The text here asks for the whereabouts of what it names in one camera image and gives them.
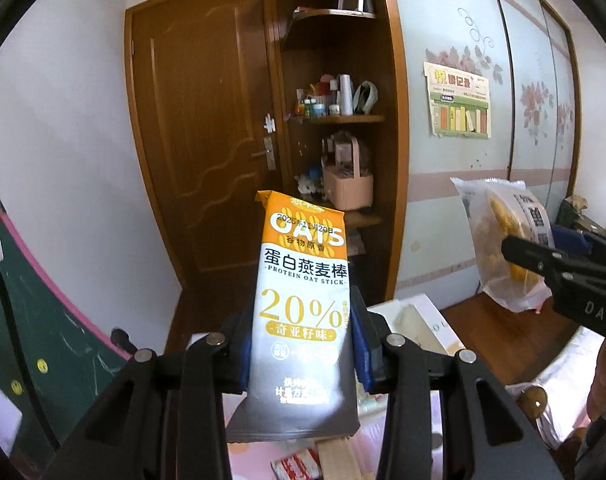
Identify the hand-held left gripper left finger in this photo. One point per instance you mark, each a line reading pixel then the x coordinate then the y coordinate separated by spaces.
pixel 241 355

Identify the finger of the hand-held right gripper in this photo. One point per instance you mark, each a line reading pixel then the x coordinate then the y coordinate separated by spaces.
pixel 528 255
pixel 568 240

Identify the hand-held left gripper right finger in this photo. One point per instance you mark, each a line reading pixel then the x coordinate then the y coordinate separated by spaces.
pixel 363 355

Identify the clear packet of yellow bread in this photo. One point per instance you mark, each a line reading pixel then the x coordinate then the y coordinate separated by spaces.
pixel 493 225

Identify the white plastic bin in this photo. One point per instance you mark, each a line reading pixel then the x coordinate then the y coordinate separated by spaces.
pixel 433 325

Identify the orange and white oat bar packet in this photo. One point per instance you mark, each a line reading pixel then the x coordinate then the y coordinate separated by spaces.
pixel 303 270

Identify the beige wafer packet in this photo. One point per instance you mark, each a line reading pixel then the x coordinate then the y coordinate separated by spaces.
pixel 338 460

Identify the red cookie packet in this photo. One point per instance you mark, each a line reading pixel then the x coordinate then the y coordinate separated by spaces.
pixel 298 467

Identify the person's right hand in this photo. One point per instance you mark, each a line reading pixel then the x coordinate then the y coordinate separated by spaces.
pixel 605 385

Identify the white pillow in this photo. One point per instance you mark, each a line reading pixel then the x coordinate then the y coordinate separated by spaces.
pixel 568 375

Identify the wooden bedpost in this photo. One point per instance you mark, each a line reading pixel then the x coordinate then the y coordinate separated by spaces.
pixel 533 400

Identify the black clamp knob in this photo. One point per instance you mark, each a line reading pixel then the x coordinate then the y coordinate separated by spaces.
pixel 120 337

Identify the wooden corner shelf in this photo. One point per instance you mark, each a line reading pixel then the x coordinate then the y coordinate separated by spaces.
pixel 393 160

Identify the pink basket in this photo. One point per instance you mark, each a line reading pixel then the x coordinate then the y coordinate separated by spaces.
pixel 348 190

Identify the brown wooden door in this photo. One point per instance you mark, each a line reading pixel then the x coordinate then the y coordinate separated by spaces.
pixel 198 135

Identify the white door hook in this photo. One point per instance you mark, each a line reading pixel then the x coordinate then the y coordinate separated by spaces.
pixel 269 123

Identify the floral sliding-door wardrobe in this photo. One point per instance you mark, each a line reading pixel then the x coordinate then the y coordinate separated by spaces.
pixel 433 35

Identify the white roll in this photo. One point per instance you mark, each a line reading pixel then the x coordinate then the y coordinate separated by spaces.
pixel 345 95

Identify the paper wall poster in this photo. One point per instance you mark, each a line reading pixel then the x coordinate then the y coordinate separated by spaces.
pixel 458 105

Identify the green chalkboard with pink frame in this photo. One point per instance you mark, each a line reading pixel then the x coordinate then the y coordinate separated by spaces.
pixel 48 320

